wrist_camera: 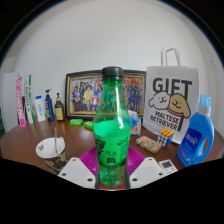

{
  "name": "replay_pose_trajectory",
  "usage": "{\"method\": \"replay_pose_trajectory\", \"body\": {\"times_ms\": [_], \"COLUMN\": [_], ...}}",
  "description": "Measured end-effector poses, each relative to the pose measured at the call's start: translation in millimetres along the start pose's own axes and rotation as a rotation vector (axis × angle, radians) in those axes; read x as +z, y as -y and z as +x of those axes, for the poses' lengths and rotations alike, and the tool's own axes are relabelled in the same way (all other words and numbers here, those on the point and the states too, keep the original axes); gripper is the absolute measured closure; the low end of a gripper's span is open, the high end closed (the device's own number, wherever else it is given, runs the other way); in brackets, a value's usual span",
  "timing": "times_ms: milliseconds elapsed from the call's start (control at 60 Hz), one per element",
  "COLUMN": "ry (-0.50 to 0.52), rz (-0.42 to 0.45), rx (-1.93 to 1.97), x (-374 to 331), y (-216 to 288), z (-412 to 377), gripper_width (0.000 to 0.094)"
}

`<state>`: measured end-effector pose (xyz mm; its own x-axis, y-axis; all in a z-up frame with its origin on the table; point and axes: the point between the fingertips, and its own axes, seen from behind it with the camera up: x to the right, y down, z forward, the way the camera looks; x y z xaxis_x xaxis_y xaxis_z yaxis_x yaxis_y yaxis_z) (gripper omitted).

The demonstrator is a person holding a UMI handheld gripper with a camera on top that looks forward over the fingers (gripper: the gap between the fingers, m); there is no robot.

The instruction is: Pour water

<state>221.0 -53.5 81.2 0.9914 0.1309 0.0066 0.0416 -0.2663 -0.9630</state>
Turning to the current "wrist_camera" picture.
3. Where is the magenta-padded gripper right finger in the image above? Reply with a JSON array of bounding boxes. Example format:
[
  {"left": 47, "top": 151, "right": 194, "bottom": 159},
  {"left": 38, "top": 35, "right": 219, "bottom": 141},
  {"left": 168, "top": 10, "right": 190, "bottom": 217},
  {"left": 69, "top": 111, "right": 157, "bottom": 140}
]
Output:
[{"left": 124, "top": 146, "right": 168, "bottom": 190}]

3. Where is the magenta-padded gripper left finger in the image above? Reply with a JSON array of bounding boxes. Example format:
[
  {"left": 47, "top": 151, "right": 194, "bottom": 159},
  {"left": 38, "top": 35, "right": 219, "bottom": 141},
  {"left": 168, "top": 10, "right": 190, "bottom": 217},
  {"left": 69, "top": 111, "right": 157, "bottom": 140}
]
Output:
[{"left": 57, "top": 146, "right": 101, "bottom": 190}]

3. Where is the green plastic drink bottle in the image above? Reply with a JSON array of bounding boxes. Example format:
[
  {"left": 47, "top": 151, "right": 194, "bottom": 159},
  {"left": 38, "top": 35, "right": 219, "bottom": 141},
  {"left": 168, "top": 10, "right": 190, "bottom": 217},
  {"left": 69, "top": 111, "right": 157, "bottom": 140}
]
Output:
[{"left": 92, "top": 66, "right": 133, "bottom": 188}]

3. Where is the white remote control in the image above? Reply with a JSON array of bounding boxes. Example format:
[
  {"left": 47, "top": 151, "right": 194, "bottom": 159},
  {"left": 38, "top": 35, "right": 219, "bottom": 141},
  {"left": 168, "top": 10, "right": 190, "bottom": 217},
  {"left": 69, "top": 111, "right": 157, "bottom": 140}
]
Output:
[{"left": 158, "top": 159, "right": 179, "bottom": 176}]

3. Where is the floral patterned paper cup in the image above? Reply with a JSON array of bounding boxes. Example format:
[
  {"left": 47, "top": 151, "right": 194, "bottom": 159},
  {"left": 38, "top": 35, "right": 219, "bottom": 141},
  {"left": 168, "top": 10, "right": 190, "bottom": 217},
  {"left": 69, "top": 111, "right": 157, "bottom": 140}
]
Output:
[{"left": 35, "top": 136, "right": 69, "bottom": 175}]

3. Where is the small floral patterned case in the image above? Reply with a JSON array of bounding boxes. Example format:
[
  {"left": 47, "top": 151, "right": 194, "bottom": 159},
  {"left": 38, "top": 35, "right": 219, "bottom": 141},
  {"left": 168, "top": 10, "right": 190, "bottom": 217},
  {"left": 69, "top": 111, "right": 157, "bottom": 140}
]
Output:
[{"left": 135, "top": 135, "right": 163, "bottom": 154}]

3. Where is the colourful puzzle cube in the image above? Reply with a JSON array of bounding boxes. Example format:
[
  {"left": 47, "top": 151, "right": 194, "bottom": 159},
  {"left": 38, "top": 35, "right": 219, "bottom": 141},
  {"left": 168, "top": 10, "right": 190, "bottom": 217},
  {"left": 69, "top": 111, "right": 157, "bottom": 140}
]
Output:
[{"left": 157, "top": 128, "right": 175, "bottom": 148}]

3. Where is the white stirring stick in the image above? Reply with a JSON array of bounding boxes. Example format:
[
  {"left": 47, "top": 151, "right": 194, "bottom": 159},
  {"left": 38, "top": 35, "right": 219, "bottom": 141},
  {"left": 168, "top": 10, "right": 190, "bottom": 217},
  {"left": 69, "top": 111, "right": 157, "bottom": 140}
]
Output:
[{"left": 53, "top": 126, "right": 59, "bottom": 156}]

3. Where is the blue tissue pack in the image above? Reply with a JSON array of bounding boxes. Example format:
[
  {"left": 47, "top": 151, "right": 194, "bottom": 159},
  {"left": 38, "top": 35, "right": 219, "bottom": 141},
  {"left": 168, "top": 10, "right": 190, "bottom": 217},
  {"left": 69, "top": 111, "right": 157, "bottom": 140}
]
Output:
[{"left": 128, "top": 109, "right": 143, "bottom": 137}]

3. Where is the blue detergent bottle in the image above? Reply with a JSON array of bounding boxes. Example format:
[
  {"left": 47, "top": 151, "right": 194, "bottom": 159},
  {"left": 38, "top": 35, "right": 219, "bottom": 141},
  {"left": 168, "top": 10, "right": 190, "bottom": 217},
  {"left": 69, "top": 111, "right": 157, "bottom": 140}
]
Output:
[{"left": 176, "top": 94, "right": 215, "bottom": 168}]

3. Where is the amber pump bottle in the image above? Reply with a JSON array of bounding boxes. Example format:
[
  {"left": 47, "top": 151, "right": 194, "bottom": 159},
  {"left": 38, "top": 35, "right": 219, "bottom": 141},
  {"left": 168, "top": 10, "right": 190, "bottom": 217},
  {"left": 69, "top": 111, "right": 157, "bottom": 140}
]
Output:
[{"left": 54, "top": 92, "right": 65, "bottom": 122}]

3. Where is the dark blue pump bottle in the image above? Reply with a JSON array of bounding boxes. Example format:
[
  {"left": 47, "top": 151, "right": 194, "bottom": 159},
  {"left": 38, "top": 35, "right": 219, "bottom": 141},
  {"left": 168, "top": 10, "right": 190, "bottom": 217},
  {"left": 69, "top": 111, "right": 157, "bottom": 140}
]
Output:
[{"left": 44, "top": 88, "right": 55, "bottom": 122}]

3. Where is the white tube with blue cap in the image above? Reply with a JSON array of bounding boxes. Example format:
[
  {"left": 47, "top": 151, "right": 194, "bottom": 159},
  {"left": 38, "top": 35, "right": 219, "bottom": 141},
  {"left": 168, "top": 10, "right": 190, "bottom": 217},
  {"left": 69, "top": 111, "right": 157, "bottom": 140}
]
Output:
[{"left": 34, "top": 95, "right": 47, "bottom": 123}]

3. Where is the framed group photo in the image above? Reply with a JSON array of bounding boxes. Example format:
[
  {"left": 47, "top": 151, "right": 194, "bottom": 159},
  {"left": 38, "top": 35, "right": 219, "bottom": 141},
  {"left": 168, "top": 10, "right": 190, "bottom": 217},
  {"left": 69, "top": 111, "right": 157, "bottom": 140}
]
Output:
[{"left": 64, "top": 69, "right": 148, "bottom": 121}]

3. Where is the green and white tall box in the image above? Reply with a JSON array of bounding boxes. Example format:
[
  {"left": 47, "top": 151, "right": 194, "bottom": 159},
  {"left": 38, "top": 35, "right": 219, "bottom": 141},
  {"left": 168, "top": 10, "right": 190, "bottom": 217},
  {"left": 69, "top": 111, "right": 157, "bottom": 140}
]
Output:
[{"left": 23, "top": 74, "right": 36, "bottom": 125}]

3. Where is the pink and white tall box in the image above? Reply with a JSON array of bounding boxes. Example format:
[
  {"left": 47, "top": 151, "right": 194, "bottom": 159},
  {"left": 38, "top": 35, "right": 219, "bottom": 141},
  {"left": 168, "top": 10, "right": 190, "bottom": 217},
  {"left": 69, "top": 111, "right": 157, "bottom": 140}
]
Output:
[{"left": 15, "top": 76, "right": 28, "bottom": 128}]

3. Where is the white paper gift bag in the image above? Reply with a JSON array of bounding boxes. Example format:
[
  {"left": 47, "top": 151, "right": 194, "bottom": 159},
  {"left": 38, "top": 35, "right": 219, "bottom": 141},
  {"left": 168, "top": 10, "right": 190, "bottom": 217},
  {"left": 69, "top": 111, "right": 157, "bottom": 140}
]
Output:
[{"left": 142, "top": 45, "right": 200, "bottom": 145}]

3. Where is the white cabinet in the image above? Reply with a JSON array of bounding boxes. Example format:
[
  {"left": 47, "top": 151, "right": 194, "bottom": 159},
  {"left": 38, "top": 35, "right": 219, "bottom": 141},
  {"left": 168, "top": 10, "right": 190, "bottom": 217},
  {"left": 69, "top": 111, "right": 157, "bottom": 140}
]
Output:
[{"left": 1, "top": 71, "right": 21, "bottom": 133}]

